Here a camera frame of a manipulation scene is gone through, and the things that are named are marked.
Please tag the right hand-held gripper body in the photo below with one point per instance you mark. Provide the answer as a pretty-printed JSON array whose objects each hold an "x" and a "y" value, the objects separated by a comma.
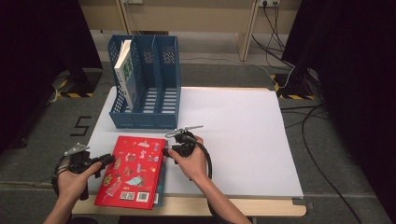
[{"x": 183, "y": 149}]

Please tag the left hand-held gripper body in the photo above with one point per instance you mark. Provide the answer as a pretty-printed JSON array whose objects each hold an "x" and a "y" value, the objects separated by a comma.
[{"x": 81, "y": 161}]

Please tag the red illustrated book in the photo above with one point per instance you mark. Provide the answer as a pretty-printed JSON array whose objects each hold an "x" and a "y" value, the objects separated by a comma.
[{"x": 130, "y": 174}]

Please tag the blue plastic file rack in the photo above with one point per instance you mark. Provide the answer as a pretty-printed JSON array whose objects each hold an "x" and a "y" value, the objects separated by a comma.
[{"x": 146, "y": 123}]

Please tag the teal illustrated book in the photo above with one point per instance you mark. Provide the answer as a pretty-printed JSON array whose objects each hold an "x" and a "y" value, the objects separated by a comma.
[{"x": 161, "y": 189}]

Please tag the white book with green print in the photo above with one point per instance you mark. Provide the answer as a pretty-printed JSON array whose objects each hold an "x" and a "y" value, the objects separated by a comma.
[{"x": 124, "y": 74}]

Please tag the person's right hand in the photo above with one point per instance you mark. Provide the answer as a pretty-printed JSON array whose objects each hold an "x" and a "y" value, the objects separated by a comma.
[{"x": 193, "y": 165}]

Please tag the person's left hand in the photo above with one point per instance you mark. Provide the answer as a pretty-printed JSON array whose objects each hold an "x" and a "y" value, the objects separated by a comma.
[{"x": 73, "y": 186}]

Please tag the white table cover sheet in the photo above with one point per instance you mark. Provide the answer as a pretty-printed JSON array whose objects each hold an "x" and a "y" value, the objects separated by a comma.
[{"x": 233, "y": 140}]

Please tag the black stand base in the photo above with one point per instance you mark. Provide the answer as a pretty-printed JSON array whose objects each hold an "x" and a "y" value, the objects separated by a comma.
[
  {"x": 295, "y": 84},
  {"x": 81, "y": 82}
]

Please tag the light wooden table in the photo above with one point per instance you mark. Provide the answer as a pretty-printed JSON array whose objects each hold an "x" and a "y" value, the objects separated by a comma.
[{"x": 249, "y": 207}]

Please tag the black curtain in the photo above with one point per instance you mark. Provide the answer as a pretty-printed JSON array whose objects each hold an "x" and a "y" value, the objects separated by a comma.
[
  {"x": 31, "y": 62},
  {"x": 358, "y": 62}
]

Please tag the grey table bracket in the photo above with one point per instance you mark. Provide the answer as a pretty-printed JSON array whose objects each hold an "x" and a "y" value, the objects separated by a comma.
[{"x": 303, "y": 203}]

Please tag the white wall socket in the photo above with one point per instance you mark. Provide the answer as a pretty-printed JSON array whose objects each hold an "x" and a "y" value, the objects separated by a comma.
[
  {"x": 269, "y": 2},
  {"x": 133, "y": 1}
]

